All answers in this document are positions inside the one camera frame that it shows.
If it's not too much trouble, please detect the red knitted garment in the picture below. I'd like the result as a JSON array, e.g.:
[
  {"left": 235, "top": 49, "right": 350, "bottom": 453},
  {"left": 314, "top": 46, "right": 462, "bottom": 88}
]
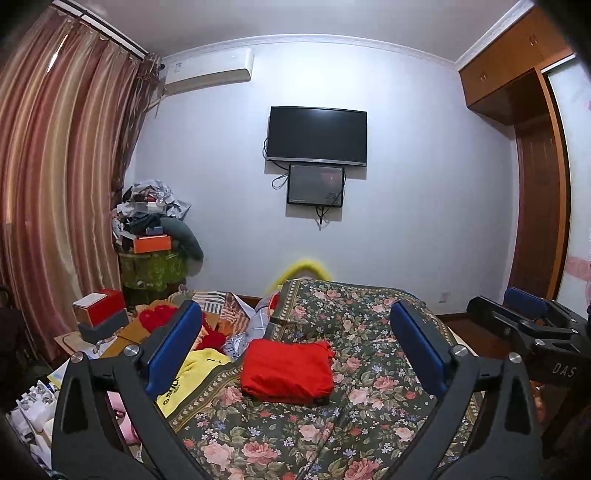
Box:
[{"left": 139, "top": 302, "right": 228, "bottom": 352}]

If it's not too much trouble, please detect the white plastic packaging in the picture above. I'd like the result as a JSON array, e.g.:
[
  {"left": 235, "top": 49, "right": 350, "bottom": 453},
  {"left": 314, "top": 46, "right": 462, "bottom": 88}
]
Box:
[{"left": 9, "top": 369, "right": 62, "bottom": 468}]

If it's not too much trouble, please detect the orange box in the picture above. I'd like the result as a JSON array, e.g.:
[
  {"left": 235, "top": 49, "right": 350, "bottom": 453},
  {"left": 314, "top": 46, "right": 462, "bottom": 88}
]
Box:
[{"left": 133, "top": 234, "right": 173, "bottom": 255}]

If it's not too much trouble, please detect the red and white box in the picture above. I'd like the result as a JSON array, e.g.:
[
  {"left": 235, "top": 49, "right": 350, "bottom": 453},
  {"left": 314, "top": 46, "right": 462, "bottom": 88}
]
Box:
[{"left": 72, "top": 288, "right": 127, "bottom": 326}]

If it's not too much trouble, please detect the patchwork cloth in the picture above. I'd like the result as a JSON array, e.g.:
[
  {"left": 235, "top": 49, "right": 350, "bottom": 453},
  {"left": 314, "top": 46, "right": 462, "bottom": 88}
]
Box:
[{"left": 175, "top": 286, "right": 279, "bottom": 361}]

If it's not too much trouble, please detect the green patterned cloth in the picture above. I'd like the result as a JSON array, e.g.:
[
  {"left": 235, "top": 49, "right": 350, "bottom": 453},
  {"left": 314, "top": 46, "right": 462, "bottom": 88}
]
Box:
[{"left": 119, "top": 251, "right": 188, "bottom": 292}]

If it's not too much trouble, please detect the grey pillow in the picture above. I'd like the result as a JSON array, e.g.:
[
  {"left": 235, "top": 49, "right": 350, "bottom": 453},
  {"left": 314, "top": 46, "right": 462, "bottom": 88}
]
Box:
[{"left": 159, "top": 217, "right": 205, "bottom": 265}]

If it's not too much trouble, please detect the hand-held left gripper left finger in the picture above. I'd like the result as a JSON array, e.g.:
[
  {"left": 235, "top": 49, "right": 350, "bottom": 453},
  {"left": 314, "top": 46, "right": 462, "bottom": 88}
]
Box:
[{"left": 51, "top": 300, "right": 208, "bottom": 480}]

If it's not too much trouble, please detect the striped brown curtain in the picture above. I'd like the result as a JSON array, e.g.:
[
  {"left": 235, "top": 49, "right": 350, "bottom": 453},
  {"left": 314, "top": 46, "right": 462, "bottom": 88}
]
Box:
[{"left": 0, "top": 7, "right": 163, "bottom": 357}]

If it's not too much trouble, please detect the brown wooden door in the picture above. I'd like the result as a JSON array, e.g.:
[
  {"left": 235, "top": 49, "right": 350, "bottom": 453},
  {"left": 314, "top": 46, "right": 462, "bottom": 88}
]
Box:
[{"left": 508, "top": 117, "right": 565, "bottom": 301}]

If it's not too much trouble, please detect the white air conditioner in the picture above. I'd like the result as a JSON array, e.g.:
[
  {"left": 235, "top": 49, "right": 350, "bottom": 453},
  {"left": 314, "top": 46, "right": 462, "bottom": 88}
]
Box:
[{"left": 161, "top": 47, "right": 256, "bottom": 97}]

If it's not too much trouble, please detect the brown wooden wardrobe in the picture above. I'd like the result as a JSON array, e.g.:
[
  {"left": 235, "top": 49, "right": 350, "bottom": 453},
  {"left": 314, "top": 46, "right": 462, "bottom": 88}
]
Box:
[{"left": 458, "top": 6, "right": 591, "bottom": 315}]

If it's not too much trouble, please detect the small black wall monitor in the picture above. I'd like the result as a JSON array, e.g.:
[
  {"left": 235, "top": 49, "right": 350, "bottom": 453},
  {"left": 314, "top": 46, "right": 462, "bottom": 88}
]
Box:
[{"left": 287, "top": 163, "right": 346, "bottom": 207}]

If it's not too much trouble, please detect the black wall television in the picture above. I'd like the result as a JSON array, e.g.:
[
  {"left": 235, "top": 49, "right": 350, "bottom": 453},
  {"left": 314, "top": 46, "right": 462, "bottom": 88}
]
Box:
[{"left": 269, "top": 106, "right": 368, "bottom": 168}]

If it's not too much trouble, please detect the yellow garment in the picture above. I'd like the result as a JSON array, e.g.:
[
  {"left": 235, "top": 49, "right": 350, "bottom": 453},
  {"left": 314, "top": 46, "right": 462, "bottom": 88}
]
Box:
[{"left": 156, "top": 347, "right": 234, "bottom": 419}]

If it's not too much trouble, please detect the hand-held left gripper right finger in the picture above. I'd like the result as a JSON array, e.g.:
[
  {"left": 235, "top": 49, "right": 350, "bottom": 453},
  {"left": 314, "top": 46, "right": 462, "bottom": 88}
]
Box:
[{"left": 389, "top": 300, "right": 543, "bottom": 480}]

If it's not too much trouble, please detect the dark floral blanket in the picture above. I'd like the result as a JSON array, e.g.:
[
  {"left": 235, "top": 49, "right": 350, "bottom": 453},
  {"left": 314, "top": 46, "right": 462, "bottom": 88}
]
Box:
[{"left": 167, "top": 278, "right": 486, "bottom": 480}]

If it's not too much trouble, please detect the dark grey box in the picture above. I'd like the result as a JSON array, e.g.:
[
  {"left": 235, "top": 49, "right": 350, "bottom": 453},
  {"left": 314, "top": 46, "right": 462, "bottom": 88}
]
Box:
[{"left": 78, "top": 308, "right": 130, "bottom": 345}]

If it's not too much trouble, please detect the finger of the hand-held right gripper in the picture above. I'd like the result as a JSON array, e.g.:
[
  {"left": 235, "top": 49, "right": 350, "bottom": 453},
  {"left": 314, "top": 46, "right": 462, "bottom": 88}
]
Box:
[
  {"left": 466, "top": 295, "right": 532, "bottom": 357},
  {"left": 503, "top": 287, "right": 561, "bottom": 324}
]

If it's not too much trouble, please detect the curtain rail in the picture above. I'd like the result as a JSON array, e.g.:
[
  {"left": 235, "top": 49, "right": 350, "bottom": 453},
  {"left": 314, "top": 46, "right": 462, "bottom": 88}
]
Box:
[{"left": 51, "top": 0, "right": 149, "bottom": 60}]

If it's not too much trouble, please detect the pile of clutter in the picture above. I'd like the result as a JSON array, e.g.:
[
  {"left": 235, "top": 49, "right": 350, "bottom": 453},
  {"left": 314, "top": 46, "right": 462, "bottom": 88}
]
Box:
[{"left": 112, "top": 179, "right": 193, "bottom": 245}]

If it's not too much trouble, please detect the yellow hoop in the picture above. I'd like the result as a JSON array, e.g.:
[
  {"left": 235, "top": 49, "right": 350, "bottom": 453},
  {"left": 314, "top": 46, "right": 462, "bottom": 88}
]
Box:
[{"left": 268, "top": 259, "right": 334, "bottom": 294}]

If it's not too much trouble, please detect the pink round object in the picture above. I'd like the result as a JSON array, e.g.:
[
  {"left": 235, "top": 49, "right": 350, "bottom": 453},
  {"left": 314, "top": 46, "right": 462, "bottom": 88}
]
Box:
[{"left": 107, "top": 390, "right": 142, "bottom": 446}]

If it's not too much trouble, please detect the brown cardboard sheet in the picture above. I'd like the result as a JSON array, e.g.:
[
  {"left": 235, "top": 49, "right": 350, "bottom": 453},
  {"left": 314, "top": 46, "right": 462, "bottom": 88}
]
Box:
[{"left": 98, "top": 318, "right": 158, "bottom": 360}]

